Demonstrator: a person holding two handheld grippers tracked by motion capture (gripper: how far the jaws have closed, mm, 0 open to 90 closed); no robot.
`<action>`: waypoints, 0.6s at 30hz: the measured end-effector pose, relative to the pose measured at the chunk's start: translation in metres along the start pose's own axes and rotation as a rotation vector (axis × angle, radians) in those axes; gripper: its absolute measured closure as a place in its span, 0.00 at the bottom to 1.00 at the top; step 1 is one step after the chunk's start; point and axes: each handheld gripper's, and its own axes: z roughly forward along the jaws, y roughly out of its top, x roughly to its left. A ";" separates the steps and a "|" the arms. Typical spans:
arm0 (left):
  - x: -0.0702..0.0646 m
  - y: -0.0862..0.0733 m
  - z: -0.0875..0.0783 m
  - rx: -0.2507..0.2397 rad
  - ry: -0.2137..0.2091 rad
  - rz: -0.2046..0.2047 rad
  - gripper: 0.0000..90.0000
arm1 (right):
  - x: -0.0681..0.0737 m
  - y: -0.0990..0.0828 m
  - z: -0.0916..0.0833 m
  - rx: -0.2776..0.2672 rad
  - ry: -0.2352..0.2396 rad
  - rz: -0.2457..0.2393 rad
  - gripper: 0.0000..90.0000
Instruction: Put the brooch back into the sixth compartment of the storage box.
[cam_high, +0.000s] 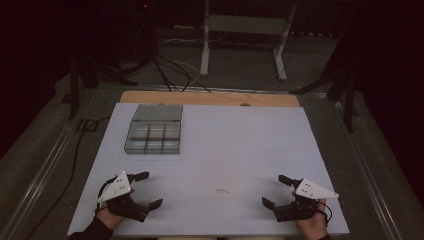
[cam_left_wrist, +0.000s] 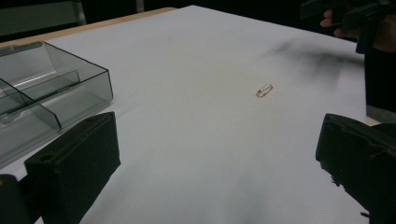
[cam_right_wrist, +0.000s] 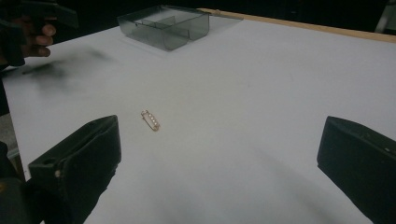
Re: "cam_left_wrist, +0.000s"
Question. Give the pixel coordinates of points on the transparent grey plastic organizer box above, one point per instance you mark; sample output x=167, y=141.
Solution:
x=46, y=90

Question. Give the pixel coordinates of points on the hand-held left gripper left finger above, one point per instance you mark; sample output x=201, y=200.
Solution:
x=74, y=161

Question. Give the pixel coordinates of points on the white table sheet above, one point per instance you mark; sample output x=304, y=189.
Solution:
x=199, y=124

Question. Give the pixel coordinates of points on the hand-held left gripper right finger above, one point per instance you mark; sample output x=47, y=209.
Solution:
x=361, y=155

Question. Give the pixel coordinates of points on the grey background panel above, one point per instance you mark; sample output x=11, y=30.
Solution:
x=37, y=15

